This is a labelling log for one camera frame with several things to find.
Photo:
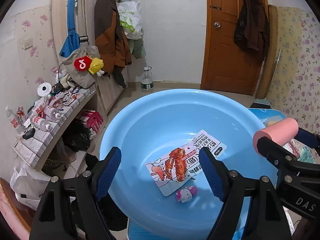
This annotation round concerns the wooden wardrobe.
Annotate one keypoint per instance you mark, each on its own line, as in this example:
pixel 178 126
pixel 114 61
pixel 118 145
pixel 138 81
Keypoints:
pixel 109 89

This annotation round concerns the white plastic bag on floor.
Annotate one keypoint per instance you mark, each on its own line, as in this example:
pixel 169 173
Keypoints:
pixel 28 185

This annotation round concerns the large water bottle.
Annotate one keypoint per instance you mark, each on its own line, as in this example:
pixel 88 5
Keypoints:
pixel 146 80

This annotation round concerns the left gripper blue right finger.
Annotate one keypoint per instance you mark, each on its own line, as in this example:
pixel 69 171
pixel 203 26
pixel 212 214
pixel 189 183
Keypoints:
pixel 266 217

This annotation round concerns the folding table with scenic print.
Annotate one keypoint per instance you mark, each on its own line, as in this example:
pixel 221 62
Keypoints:
pixel 265 115

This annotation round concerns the grey bag with blue strap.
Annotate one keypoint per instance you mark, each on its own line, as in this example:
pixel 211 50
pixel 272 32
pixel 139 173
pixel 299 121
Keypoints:
pixel 77 44

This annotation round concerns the pink cylindrical bottle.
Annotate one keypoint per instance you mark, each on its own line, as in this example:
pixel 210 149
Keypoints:
pixel 280 132

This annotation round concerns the hello kitty small toy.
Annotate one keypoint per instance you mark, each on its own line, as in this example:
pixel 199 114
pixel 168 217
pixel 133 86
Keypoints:
pixel 186 194

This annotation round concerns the white tape roll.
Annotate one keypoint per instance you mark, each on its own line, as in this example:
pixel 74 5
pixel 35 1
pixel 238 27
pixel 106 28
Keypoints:
pixel 44 89

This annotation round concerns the brown wooden door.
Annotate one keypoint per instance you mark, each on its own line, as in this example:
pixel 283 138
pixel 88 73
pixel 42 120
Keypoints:
pixel 226 67

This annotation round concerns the dark brown jacket on door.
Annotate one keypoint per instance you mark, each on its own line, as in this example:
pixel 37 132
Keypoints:
pixel 252 32

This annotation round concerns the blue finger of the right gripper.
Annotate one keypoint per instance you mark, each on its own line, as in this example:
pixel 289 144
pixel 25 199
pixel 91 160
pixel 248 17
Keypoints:
pixel 312 140
pixel 278 156

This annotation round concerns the yellow plush charm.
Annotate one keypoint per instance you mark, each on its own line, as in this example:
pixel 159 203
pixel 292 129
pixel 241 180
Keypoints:
pixel 96 67

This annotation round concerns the light blue plastic basin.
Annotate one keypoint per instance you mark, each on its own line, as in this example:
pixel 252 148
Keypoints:
pixel 158 123

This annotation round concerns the crayfish snack packet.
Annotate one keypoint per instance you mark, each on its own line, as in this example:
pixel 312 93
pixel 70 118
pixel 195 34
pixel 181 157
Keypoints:
pixel 172 170

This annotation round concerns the cotton swab bag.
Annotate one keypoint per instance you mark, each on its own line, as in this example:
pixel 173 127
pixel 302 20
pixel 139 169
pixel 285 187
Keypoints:
pixel 300 151

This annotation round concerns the pale green hanging garment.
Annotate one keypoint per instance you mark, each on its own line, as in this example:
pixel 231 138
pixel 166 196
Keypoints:
pixel 136 46

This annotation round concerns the white green plastic bag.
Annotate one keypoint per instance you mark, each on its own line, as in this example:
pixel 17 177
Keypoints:
pixel 130 15

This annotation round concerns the green broom with dustpan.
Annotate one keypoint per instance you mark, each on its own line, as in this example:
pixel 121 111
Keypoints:
pixel 266 82

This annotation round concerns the brown orange hanging jacket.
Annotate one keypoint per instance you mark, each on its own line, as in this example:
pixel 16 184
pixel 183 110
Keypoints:
pixel 110 38

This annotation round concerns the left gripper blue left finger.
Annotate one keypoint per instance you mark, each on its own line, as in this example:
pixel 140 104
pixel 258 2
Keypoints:
pixel 53 218

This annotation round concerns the cluttered side shelf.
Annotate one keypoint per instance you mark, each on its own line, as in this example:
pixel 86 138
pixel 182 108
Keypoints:
pixel 36 150

